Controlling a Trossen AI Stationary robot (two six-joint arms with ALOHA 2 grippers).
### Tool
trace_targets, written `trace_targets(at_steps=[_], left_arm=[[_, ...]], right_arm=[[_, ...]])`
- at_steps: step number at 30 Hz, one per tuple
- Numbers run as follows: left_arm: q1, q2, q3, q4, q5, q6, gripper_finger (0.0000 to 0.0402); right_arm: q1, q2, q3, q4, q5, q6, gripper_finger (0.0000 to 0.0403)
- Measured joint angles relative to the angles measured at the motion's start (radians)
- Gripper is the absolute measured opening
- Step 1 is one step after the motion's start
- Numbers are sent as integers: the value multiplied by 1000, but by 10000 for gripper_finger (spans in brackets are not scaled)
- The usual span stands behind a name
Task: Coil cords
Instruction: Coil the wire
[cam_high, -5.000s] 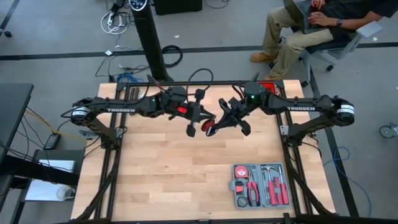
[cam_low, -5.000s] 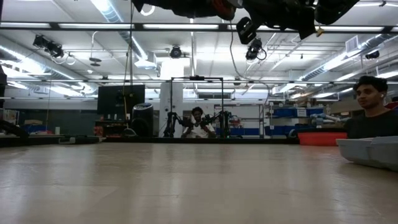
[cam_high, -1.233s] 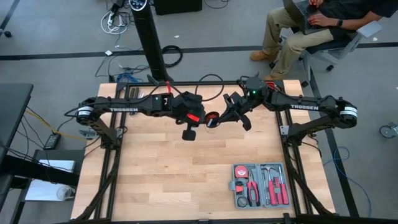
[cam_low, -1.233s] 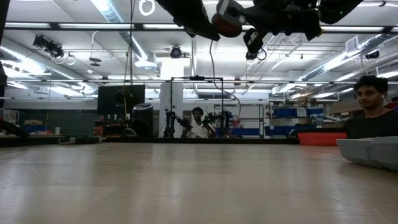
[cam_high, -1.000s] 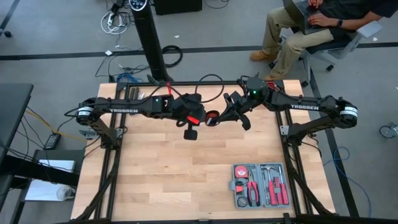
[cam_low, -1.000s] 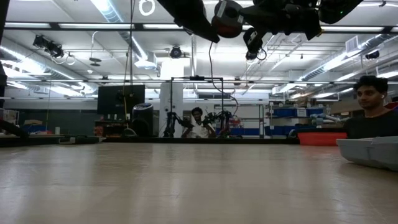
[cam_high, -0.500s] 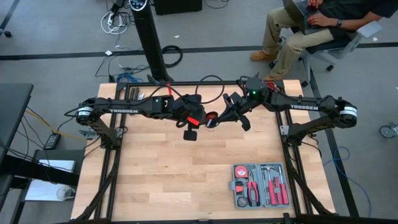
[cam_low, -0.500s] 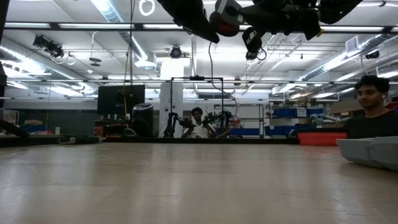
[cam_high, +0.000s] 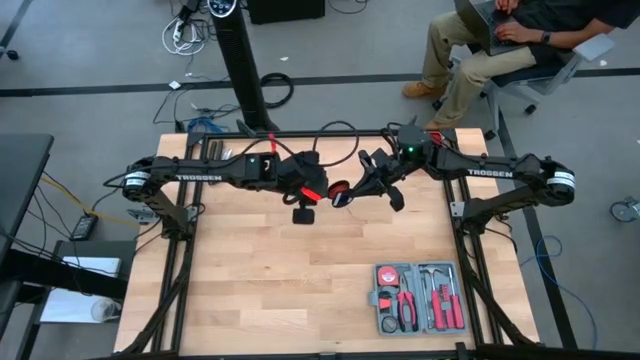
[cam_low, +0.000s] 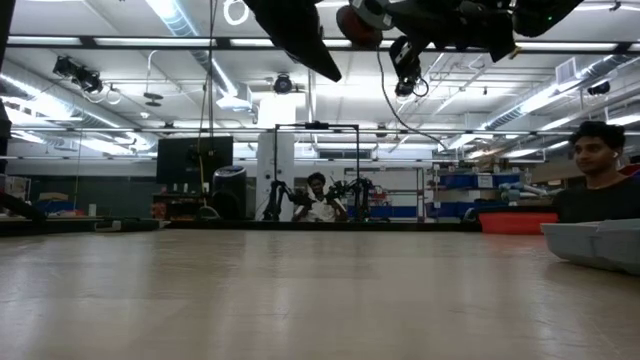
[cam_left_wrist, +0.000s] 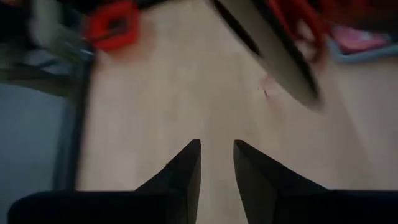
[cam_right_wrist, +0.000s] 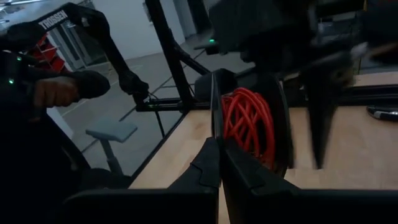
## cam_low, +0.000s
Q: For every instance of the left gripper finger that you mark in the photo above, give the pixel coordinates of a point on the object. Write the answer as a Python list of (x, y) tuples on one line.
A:
[(325, 67)]

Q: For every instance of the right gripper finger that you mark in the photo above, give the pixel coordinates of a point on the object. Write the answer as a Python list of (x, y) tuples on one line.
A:
[(415, 15)]

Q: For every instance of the black background robot arm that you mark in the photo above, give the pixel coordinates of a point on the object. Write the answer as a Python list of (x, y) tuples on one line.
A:
[(360, 195), (277, 197)]

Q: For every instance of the black vertical pole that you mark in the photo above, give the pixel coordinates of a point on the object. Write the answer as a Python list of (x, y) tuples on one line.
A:
[(211, 75)]

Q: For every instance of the white ceiling air vent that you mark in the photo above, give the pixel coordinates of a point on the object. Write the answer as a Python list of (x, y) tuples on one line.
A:
[(566, 72)]

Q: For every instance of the small black ceiling device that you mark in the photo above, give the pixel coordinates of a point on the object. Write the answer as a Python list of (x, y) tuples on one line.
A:
[(599, 88)]

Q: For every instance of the black ceiling sensor disc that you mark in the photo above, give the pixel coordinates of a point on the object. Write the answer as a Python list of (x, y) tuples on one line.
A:
[(153, 96)]

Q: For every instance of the blue storage bin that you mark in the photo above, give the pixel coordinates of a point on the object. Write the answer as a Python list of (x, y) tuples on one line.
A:
[(460, 181), (450, 210), (395, 211), (55, 206)]

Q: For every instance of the black monitor screen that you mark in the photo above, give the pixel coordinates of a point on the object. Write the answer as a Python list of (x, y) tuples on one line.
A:
[(180, 160)]

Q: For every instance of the red plastic bin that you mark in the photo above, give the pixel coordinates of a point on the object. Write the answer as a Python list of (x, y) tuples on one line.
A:
[(520, 223)]

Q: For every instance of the red storage crate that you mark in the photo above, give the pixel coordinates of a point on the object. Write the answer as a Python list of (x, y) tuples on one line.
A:
[(631, 169)]

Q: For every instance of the grey tool kit case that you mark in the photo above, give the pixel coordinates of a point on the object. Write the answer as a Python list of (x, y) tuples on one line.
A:
[(600, 245)]

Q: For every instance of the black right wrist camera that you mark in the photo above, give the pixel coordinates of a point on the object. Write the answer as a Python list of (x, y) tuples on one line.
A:
[(502, 40)]

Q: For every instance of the black background rig frame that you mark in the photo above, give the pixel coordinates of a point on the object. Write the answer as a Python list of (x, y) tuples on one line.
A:
[(316, 125)]

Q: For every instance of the silver ceiling air duct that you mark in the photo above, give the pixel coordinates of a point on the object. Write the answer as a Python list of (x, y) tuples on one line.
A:
[(175, 20)]

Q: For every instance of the black overhead frame beam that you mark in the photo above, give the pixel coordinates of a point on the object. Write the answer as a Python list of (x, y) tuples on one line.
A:
[(150, 44)]

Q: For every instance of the black aluminium table frame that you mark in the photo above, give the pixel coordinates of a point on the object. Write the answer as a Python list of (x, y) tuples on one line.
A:
[(225, 226)]

